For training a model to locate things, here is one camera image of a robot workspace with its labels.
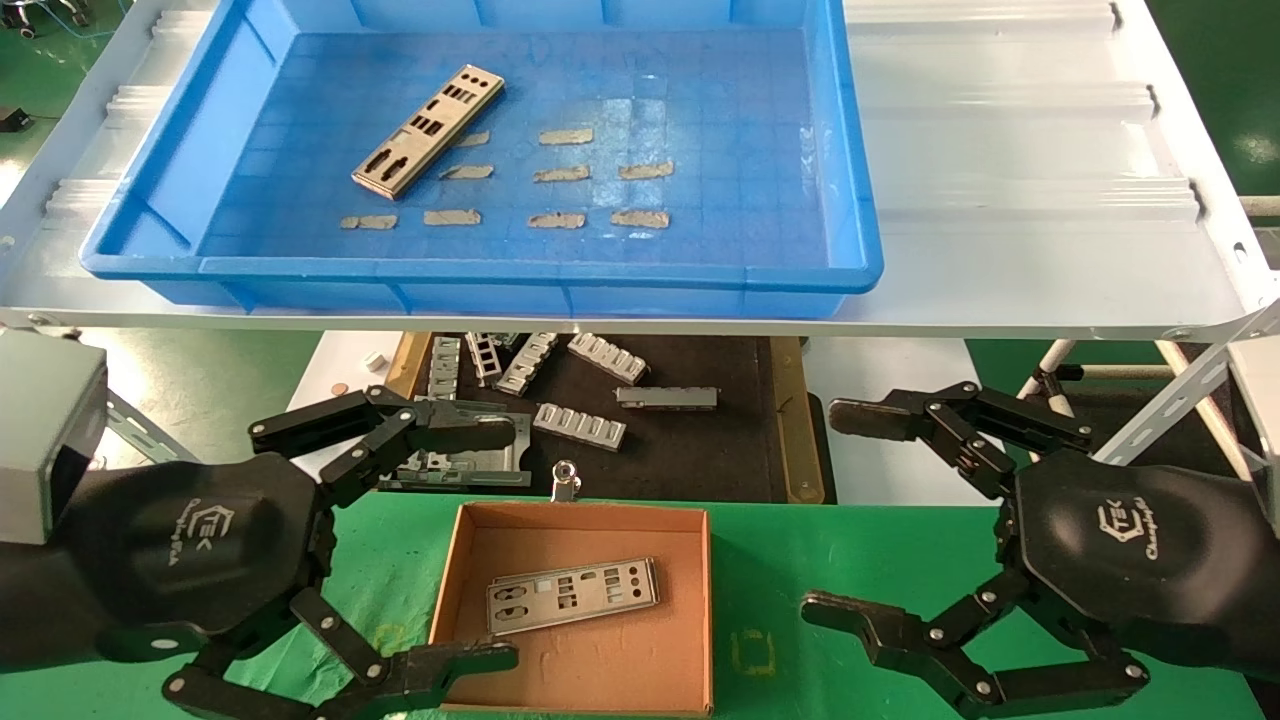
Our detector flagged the long white tube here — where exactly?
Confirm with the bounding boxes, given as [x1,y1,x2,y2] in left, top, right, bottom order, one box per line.
[1158,340,1257,483]

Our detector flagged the blue plastic tray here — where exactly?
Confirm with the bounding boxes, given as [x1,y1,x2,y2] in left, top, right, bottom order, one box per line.
[80,0,885,319]

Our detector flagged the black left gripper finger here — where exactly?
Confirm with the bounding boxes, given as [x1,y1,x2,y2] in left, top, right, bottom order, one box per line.
[247,385,519,512]
[160,588,520,720]

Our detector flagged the grey metal bar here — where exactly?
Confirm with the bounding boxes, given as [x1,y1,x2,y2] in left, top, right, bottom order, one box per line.
[615,386,720,411]

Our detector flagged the beige tube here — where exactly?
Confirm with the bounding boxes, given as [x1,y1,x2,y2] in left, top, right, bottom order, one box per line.
[1082,364,1201,382]

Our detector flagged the silver perforated shield plate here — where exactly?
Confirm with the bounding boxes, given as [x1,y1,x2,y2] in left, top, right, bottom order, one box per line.
[351,63,506,200]
[486,557,660,634]

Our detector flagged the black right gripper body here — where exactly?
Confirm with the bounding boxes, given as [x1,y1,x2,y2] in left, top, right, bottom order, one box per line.
[995,450,1280,663]

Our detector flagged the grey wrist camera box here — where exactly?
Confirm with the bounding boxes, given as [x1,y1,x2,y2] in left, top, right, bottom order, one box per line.
[0,330,109,547]

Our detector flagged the black chair base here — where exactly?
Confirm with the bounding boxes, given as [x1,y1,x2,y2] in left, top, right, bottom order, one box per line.
[0,0,96,39]

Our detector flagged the green table cloth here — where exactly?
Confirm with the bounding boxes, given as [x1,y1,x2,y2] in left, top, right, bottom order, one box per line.
[0,497,1266,720]

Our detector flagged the dark work mat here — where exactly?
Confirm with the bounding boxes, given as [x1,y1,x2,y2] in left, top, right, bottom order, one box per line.
[400,335,801,503]

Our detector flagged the white slotted angle bar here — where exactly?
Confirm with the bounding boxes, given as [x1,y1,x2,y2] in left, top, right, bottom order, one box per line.
[1095,300,1280,466]
[100,388,201,466]

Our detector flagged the brown cardboard box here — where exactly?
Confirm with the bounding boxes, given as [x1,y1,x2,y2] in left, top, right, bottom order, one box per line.
[428,500,714,717]

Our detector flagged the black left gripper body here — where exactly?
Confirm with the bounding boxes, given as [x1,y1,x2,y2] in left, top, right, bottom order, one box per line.
[45,453,337,667]

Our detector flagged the grey slotted metal part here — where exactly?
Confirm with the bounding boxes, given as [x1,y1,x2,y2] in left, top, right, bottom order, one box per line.
[532,403,628,452]
[567,333,651,385]
[427,337,463,403]
[495,333,561,397]
[465,333,504,388]

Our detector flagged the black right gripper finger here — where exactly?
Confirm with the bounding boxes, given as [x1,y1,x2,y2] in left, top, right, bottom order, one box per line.
[800,572,1151,720]
[828,380,1095,501]

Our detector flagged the large grey metal bracket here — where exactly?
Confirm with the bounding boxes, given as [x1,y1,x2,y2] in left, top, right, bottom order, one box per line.
[380,400,534,490]

